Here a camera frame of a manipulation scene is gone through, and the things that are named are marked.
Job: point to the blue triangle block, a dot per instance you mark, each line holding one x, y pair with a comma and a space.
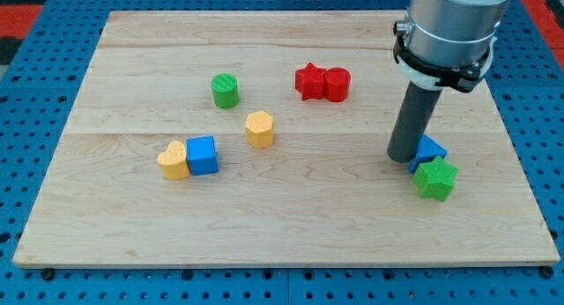
426, 151

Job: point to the blue cube block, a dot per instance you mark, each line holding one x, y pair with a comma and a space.
202, 155

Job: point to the red cylinder block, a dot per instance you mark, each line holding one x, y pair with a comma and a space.
336, 84

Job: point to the red star block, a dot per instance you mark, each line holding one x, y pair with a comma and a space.
309, 82

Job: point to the green star block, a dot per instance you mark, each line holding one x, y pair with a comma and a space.
435, 179

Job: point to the black clamp bracket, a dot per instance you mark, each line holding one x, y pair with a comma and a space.
432, 77

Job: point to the wooden board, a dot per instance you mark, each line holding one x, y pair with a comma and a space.
325, 194

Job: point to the yellow hexagon block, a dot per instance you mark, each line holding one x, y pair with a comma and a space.
259, 128

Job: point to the yellow heart block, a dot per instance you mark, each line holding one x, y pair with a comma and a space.
173, 161

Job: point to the green cylinder block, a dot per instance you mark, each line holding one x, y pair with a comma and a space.
224, 87

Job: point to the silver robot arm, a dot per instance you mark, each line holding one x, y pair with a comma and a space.
447, 43

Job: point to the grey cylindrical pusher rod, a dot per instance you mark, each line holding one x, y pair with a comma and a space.
417, 107

